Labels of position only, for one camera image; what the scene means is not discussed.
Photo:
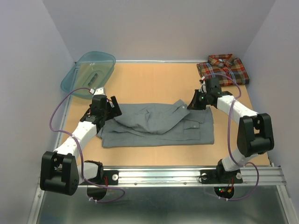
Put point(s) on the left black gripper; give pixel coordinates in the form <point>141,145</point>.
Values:
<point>114,112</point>

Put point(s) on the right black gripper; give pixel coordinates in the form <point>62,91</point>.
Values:
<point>193,105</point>

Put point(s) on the grey long sleeve shirt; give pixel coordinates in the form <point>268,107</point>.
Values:
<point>154,124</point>

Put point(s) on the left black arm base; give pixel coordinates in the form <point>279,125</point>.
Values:
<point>110,178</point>

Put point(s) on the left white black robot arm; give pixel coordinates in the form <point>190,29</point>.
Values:
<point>59,170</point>

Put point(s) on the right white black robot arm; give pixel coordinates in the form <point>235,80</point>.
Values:
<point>255,134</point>

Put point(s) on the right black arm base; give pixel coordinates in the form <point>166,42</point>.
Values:
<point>219,175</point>

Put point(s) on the teal transparent plastic bin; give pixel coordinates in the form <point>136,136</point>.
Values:
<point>92,70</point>

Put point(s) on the folded plaid flannel shirt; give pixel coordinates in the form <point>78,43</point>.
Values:
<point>227,65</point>

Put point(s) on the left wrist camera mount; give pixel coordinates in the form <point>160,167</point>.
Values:
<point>97,91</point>

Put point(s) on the aluminium rail frame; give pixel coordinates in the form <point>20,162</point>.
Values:
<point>162,186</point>

